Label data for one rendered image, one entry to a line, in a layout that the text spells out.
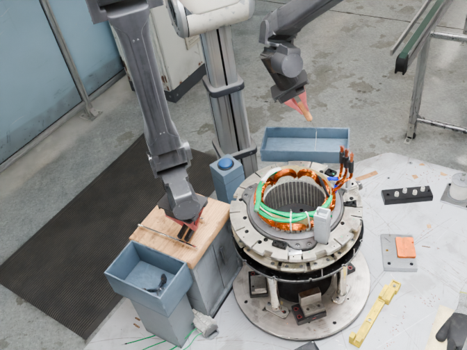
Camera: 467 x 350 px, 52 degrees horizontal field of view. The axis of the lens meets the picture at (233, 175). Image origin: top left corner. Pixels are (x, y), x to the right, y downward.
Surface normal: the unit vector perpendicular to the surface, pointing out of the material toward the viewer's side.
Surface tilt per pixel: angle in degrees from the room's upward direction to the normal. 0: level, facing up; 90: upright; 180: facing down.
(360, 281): 0
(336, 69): 0
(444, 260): 0
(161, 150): 98
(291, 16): 71
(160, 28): 90
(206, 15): 93
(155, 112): 98
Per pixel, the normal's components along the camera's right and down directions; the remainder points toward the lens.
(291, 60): 0.38, 0.37
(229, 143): 0.34, 0.62
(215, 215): -0.14, -0.72
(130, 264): 0.86, 0.26
